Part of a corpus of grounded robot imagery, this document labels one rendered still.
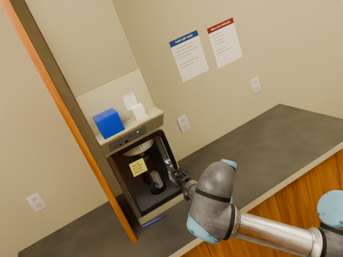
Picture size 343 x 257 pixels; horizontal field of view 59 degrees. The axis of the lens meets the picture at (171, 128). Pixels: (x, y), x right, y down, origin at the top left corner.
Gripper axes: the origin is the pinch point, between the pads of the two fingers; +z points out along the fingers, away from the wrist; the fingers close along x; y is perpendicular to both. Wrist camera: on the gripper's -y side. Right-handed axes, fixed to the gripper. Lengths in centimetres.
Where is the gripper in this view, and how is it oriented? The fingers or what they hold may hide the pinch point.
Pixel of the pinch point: (173, 174)
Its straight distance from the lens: 158.7
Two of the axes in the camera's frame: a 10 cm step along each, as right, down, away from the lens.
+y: -3.7, -8.4, -4.0
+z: -4.1, -2.5, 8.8
